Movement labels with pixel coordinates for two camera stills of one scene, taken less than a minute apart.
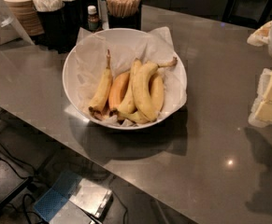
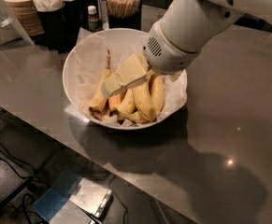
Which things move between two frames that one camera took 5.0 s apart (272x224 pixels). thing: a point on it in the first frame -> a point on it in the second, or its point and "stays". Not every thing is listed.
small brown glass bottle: x=93 y=18 stays
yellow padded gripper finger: x=270 y=100 -> x=135 y=70
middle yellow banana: x=128 y=105 stays
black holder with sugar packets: x=51 y=20 stays
